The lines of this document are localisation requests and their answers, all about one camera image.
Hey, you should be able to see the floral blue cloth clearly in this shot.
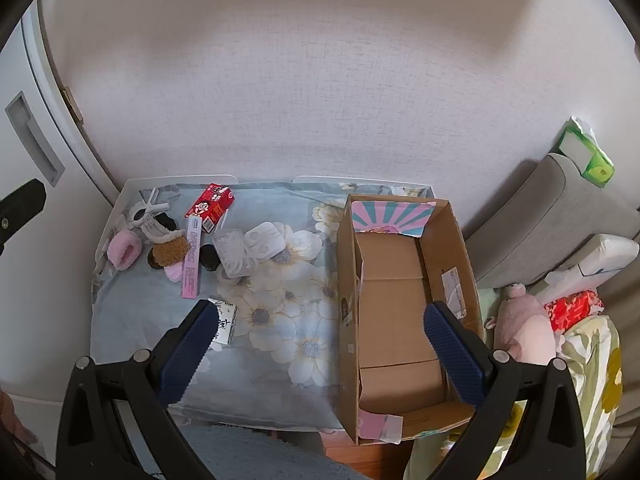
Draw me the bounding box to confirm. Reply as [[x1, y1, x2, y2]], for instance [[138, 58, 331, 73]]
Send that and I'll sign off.
[[90, 180, 441, 433]]

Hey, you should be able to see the black and white patterned packet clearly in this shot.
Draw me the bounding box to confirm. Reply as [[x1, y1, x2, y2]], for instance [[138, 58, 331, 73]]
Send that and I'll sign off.
[[206, 298, 237, 347]]

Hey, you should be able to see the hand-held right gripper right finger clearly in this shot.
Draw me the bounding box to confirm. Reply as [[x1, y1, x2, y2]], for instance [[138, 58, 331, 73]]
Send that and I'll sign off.
[[422, 301, 587, 480]]

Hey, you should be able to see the white fluffy sock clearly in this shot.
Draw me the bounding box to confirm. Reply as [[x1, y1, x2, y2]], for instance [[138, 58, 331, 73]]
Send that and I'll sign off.
[[140, 214, 174, 247]]

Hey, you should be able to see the white pillow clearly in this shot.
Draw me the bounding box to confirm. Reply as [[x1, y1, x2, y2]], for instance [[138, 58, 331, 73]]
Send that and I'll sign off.
[[542, 232, 640, 301]]

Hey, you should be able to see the brown plush toy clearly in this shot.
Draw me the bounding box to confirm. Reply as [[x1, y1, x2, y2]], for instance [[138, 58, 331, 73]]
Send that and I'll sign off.
[[151, 240, 187, 266]]

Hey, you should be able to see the green floral blanket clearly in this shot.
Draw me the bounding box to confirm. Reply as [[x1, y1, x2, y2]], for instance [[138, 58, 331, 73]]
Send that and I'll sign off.
[[405, 315, 626, 480]]

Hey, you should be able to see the grey sofa cushion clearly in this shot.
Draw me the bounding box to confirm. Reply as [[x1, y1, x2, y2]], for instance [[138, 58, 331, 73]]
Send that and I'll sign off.
[[462, 152, 640, 283]]

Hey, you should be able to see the grey-blue rug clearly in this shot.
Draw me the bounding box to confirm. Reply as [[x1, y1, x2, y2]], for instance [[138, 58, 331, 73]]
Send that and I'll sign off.
[[175, 425, 361, 480]]

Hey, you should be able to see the recessed door handle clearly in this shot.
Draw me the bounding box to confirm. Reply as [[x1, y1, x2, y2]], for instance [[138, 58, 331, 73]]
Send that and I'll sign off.
[[5, 91, 66, 183]]

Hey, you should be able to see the black jar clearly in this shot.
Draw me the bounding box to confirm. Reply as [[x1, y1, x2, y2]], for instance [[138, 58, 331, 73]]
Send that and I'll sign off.
[[199, 244, 222, 273]]

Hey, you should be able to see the green wipes pack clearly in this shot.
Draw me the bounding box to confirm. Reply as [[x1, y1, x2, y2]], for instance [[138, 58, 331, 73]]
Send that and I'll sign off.
[[557, 116, 615, 187]]

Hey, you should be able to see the pink plush toy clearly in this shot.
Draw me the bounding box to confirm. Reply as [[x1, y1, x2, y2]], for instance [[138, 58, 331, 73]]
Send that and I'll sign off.
[[484, 282, 558, 366]]

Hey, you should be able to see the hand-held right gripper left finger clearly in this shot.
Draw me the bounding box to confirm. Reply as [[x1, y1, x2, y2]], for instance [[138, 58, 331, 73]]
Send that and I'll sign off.
[[55, 299, 221, 480]]

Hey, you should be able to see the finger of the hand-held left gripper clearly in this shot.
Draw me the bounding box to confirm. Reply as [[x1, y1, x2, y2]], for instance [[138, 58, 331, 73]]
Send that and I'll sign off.
[[0, 178, 47, 257]]

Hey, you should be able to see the white earbud case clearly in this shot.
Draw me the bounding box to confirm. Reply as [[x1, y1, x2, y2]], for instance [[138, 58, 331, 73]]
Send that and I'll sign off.
[[244, 221, 287, 262]]

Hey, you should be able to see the white door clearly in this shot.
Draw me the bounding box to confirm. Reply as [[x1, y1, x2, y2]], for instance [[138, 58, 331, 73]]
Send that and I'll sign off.
[[0, 0, 123, 401]]

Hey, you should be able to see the long pink box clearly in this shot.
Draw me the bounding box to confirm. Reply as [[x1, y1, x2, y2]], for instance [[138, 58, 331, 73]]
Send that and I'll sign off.
[[181, 215, 203, 300]]

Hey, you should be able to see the red patterned packet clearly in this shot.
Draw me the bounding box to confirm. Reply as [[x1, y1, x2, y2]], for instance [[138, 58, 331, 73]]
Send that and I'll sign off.
[[545, 290, 606, 333]]

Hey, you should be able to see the brass door hinge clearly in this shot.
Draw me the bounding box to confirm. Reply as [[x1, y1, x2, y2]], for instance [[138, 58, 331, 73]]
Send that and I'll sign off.
[[62, 87, 83, 123]]

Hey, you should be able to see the cardboard box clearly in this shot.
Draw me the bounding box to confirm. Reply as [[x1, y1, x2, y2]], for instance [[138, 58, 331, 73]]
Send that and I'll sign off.
[[335, 194, 485, 446]]

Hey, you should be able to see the white plastic clip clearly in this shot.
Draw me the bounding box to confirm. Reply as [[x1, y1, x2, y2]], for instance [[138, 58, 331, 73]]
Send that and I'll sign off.
[[125, 187, 171, 226]]

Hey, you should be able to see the red drink carton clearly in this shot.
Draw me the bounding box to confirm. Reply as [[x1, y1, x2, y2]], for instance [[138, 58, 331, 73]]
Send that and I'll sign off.
[[185, 183, 236, 233]]

